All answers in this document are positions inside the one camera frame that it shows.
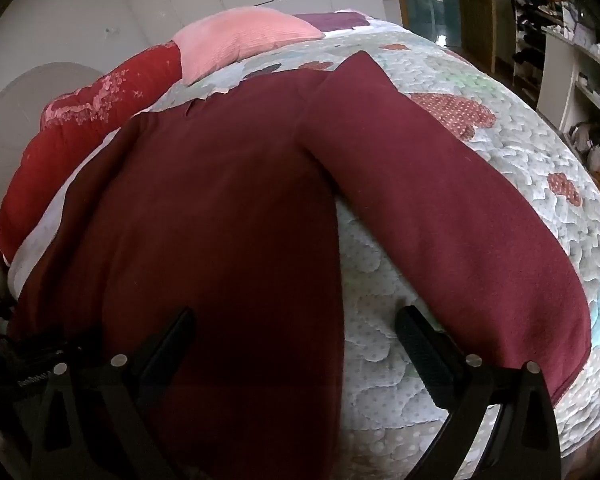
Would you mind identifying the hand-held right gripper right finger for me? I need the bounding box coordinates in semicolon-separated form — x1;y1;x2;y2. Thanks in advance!
395;304;563;480

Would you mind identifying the white shelf unit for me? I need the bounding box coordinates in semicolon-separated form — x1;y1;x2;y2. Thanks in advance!
535;5;600;131

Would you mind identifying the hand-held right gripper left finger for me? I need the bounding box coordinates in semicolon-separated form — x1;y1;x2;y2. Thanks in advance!
27;305;197;480

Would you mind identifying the teal glass door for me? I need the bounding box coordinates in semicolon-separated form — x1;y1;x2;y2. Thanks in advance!
397;0;461;46

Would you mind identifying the grey rounded headboard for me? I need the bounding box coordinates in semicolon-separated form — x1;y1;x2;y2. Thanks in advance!
0;62;106;161

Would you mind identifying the pile of bags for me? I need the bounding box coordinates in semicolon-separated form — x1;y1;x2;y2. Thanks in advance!
567;122;600;193

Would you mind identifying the purple cloth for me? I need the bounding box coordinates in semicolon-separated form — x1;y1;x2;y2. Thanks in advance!
292;11;371;32

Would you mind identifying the black and white clothes pile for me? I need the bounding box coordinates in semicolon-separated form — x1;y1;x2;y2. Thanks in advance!
509;0;581;106

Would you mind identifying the maroon sweater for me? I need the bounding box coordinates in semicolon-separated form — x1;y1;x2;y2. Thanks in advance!
7;50;593;480

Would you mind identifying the white bed sheet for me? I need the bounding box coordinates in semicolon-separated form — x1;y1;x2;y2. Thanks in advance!
7;127;123;301

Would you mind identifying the pink pillow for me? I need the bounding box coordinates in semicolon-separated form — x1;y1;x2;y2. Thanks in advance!
171;6;326;86

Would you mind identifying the red patterned blanket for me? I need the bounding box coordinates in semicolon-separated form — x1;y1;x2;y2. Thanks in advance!
0;40;188;266

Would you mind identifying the quilted heart-print bedspread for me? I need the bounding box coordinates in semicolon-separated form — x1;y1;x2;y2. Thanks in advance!
7;12;600;480

